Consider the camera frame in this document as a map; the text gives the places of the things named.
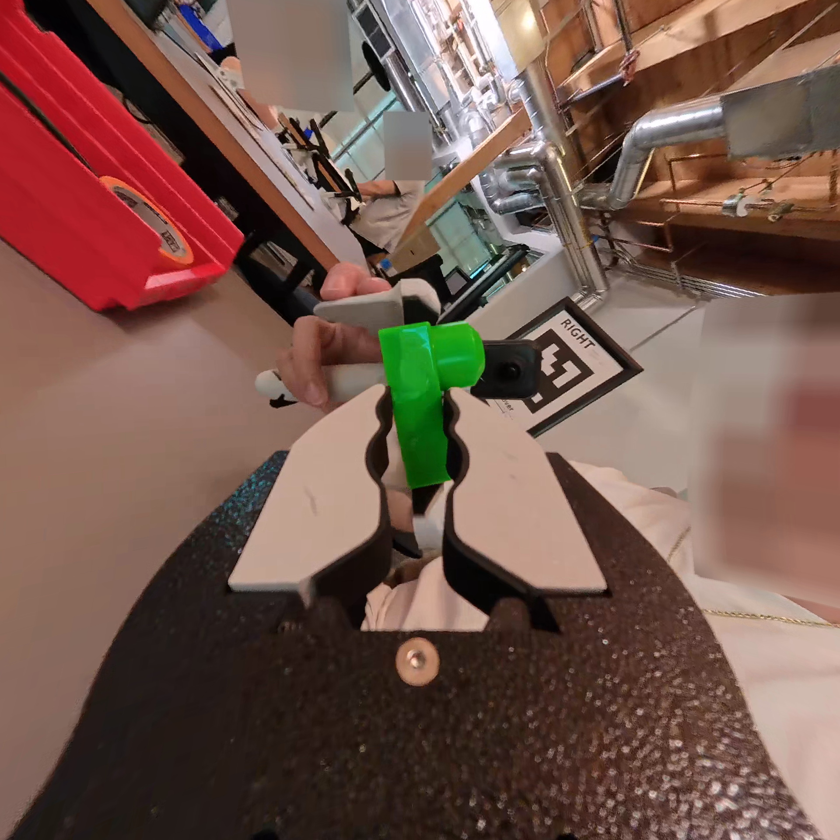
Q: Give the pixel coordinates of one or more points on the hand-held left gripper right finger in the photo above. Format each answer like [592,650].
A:
[525,519]

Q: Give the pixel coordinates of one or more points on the wooden diagonal post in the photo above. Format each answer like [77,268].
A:
[460,171]

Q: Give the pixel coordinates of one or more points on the framed marker sign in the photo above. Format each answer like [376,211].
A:
[578,361]

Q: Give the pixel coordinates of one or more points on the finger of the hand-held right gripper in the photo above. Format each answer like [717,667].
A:
[348,381]
[374,309]

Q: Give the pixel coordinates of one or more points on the person's right hand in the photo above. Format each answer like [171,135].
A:
[328,348]

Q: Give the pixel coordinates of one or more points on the orange tape roll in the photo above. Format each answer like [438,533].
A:
[151,217]

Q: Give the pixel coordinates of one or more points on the red plastic bin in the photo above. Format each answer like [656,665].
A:
[66,223]

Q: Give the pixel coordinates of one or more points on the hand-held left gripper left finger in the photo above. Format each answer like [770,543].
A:
[309,519]

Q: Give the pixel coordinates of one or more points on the silver ventilation duct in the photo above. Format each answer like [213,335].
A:
[670,125]
[565,223]

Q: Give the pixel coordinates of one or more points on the person's white shirt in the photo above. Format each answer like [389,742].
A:
[775,709]

